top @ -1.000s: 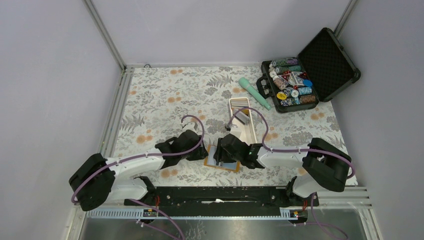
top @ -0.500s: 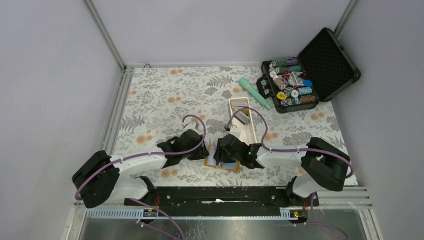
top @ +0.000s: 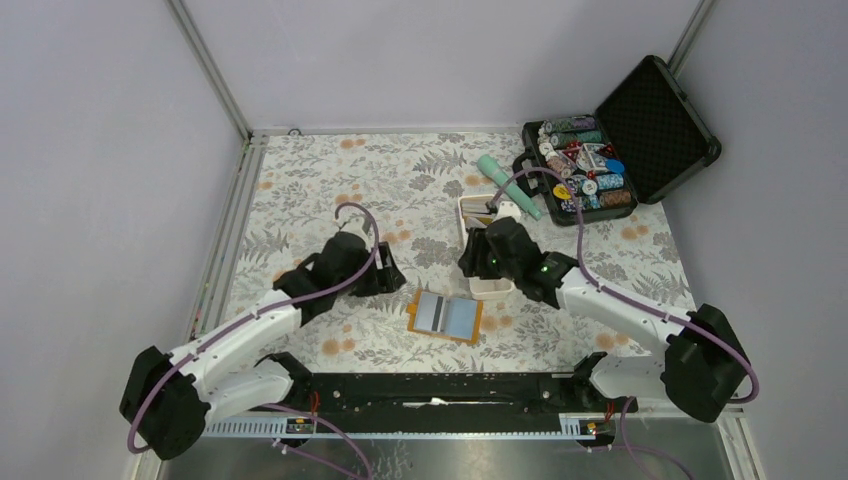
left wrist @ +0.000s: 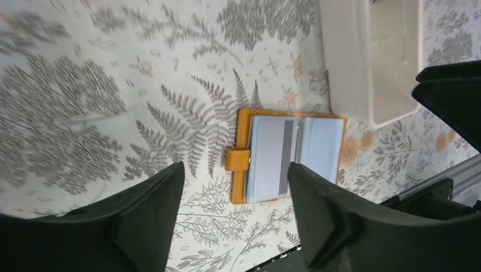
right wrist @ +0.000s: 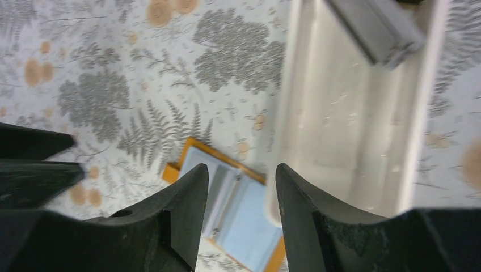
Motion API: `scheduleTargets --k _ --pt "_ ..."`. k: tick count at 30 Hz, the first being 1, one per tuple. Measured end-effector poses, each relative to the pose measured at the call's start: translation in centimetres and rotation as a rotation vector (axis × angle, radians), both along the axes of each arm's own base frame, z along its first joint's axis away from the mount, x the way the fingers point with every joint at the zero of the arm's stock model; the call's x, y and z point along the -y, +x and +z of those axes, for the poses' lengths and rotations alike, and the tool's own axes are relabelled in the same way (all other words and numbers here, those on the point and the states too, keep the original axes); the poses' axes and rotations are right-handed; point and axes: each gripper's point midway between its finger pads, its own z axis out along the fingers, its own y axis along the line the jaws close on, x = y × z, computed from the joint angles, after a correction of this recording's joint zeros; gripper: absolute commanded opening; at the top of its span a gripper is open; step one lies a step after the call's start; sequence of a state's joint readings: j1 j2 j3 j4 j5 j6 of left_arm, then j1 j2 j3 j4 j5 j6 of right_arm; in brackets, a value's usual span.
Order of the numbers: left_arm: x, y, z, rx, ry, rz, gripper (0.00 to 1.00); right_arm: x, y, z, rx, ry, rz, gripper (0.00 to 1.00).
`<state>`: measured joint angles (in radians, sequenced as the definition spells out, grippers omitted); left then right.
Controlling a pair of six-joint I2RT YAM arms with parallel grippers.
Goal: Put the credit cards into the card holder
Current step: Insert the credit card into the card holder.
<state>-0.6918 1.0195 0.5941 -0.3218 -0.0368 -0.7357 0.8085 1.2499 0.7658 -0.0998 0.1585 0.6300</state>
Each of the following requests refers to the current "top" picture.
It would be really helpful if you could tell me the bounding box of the orange leather card holder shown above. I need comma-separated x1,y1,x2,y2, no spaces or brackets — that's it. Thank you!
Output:
406,290,483,345

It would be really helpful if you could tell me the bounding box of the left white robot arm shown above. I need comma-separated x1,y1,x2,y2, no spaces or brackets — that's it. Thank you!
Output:
119,231,405,460

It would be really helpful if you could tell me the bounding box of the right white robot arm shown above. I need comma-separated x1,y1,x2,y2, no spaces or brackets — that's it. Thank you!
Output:
458,217,754,423

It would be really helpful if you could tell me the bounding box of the cards stack in tray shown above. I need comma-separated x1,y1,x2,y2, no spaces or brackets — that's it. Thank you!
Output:
459,197,497,215

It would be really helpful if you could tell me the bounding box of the white plastic tray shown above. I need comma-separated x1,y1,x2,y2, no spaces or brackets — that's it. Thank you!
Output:
457,195,515,301

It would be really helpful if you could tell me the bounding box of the floral table mat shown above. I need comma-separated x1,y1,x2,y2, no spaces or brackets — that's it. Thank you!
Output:
218,131,700,374

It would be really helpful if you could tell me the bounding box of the black poker chip case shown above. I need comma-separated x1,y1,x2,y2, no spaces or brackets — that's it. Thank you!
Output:
512,55,722,226

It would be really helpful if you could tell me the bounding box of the mint green handle tool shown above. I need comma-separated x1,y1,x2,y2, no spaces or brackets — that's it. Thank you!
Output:
476,154,542,220

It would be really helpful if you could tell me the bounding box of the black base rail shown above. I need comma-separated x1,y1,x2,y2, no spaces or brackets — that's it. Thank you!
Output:
281,373,638,435

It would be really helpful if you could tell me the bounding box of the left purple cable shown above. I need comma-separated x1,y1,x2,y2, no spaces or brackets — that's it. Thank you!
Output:
127,202,382,480

